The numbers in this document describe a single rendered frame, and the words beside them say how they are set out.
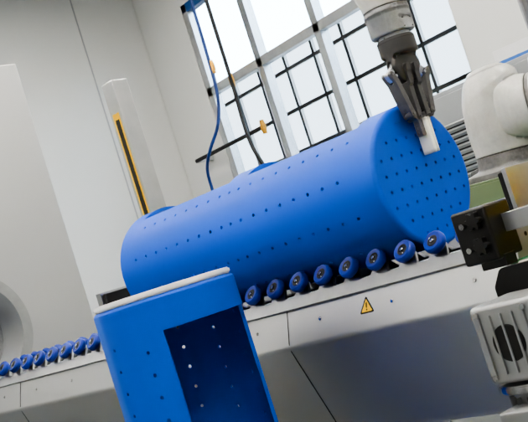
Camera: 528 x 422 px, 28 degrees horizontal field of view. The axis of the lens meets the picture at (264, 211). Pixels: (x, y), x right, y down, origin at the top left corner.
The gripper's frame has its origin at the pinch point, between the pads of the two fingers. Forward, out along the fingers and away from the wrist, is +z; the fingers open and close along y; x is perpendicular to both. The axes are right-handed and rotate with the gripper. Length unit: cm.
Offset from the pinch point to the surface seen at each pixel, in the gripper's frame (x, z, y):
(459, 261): -8.9, 24.4, -14.0
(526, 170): -19.3, 12.5, -0.7
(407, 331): 6.5, 34.4, -15.5
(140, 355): 36, 23, -54
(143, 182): 128, -21, 28
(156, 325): 32, 19, -51
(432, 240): -3.8, 19.5, -12.9
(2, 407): 170, 30, -15
